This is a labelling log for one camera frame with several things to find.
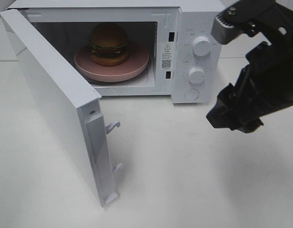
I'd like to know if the glass microwave turntable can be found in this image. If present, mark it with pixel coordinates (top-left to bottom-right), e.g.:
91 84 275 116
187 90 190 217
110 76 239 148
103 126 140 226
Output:
85 61 153 86

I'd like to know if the upper white microwave knob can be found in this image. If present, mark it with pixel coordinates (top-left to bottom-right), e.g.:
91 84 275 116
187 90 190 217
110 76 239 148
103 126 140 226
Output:
192 35 211 57

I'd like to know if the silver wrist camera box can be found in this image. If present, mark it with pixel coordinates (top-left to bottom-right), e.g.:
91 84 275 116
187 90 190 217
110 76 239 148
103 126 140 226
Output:
212 0 278 46

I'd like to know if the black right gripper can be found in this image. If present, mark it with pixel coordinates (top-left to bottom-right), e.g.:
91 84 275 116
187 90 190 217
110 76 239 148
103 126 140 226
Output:
206 2 293 133

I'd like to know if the round white door button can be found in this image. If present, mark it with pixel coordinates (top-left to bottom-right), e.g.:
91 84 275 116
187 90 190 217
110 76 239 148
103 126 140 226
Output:
185 89 199 100

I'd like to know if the white microwave door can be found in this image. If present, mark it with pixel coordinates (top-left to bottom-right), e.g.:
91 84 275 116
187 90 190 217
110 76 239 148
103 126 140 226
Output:
0 9 122 206

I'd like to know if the white microwave knob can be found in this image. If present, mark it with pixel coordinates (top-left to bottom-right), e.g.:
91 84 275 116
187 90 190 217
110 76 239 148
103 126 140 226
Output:
192 35 211 57
188 67 205 84

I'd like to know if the pink round plate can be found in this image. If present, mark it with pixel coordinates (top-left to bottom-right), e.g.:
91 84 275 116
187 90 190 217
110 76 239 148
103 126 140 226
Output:
74 41 149 83

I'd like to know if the burger with lettuce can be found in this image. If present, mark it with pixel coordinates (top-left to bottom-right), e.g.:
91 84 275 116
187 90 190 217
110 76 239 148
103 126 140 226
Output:
89 22 129 67

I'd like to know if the lower white microwave knob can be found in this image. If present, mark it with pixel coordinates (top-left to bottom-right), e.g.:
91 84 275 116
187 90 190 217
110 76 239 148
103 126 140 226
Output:
188 67 205 84

